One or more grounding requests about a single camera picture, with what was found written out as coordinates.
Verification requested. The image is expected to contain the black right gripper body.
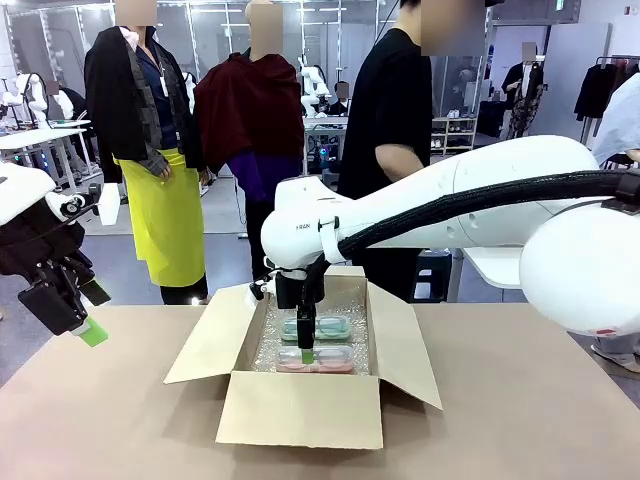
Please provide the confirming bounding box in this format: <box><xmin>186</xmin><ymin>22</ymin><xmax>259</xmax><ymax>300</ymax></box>
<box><xmin>274</xmin><ymin>268</ymin><xmax>327</xmax><ymax>310</ymax></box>

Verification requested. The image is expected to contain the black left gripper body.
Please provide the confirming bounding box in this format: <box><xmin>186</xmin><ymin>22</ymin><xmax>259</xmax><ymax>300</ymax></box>
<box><xmin>0</xmin><ymin>198</ymin><xmax>97</xmax><ymax>302</ymax></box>

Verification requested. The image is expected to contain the teal glasses case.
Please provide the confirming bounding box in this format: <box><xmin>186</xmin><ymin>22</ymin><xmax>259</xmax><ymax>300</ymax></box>
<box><xmin>281</xmin><ymin>313</ymin><xmax>352</xmax><ymax>345</ymax></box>

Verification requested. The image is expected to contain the pink glasses case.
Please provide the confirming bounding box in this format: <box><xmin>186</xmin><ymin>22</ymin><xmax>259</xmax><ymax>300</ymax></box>
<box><xmin>275</xmin><ymin>343</ymin><xmax>356</xmax><ymax>375</ymax></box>

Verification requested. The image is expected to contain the person's right forearm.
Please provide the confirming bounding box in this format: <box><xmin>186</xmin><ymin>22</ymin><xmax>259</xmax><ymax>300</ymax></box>
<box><xmin>377</xmin><ymin>143</ymin><xmax>432</xmax><ymax>185</ymax></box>

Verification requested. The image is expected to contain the clear bubble wrap sheet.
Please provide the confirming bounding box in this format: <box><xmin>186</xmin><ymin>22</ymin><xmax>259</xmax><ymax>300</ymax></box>
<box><xmin>251</xmin><ymin>276</ymin><xmax>372</xmax><ymax>376</ymax></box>

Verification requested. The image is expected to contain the large open cardboard box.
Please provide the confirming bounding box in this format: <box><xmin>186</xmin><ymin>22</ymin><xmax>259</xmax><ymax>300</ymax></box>
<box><xmin>163</xmin><ymin>264</ymin><xmax>444</xmax><ymax>451</ymax></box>

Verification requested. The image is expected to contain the white background work table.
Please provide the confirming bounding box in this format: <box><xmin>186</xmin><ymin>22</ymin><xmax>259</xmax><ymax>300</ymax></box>
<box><xmin>0</xmin><ymin>118</ymin><xmax>95</xmax><ymax>195</ymax></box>

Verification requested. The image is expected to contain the mannequin with yellow skirt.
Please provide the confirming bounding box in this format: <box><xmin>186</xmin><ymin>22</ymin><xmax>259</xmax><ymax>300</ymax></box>
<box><xmin>83</xmin><ymin>0</ymin><xmax>212</xmax><ymax>307</ymax></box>

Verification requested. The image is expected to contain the person in dark top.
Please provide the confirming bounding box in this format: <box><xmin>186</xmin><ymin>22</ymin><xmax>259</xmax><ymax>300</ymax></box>
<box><xmin>44</xmin><ymin>78</ymin><xmax>94</xmax><ymax>122</ymax></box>

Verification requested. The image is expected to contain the mannequin with maroon shawl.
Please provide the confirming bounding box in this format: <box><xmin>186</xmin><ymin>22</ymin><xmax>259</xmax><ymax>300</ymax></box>
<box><xmin>192</xmin><ymin>0</ymin><xmax>306</xmax><ymax>284</ymax></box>

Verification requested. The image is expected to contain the seated person in black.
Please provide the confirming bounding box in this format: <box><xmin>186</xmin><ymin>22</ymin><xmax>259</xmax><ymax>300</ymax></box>
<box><xmin>327</xmin><ymin>81</ymin><xmax>352</xmax><ymax>117</ymax></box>

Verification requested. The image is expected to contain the white side table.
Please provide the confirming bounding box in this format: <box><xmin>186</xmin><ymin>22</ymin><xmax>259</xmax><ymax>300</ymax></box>
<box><xmin>460</xmin><ymin>246</ymin><xmax>532</xmax><ymax>290</ymax></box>

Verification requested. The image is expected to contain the person in black t-shirt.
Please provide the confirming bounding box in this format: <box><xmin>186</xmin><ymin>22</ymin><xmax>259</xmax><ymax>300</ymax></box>
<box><xmin>336</xmin><ymin>0</ymin><xmax>487</xmax><ymax>302</ymax></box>

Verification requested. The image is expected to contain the white shoe shelf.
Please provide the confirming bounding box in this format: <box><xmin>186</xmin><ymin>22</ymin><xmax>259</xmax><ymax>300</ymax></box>
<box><xmin>430</xmin><ymin>112</ymin><xmax>479</xmax><ymax>155</ymax></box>

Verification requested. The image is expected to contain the person in black clothes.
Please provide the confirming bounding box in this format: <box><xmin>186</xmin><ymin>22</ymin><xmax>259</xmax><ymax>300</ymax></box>
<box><xmin>500</xmin><ymin>42</ymin><xmax>547</xmax><ymax>142</ymax></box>

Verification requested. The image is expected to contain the white sneaker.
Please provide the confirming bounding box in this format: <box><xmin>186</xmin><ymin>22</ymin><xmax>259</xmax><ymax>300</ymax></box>
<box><xmin>589</xmin><ymin>341</ymin><xmax>640</xmax><ymax>375</ymax></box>

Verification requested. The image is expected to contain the clothes rack with dark garments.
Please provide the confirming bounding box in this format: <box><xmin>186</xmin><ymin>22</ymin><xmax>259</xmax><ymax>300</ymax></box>
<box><xmin>572</xmin><ymin>53</ymin><xmax>640</xmax><ymax>137</ymax></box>

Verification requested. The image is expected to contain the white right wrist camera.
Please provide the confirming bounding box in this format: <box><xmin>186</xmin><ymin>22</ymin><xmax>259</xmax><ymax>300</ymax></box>
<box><xmin>247</xmin><ymin>278</ymin><xmax>277</xmax><ymax>302</ymax></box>

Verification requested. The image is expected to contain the white cable strap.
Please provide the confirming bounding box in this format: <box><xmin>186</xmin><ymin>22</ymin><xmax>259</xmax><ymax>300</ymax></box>
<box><xmin>318</xmin><ymin>215</ymin><xmax>354</xmax><ymax>266</ymax></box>

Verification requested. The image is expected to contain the black braided cable sleeve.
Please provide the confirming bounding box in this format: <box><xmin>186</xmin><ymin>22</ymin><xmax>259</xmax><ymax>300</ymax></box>
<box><xmin>338</xmin><ymin>168</ymin><xmax>640</xmax><ymax>262</ymax></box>

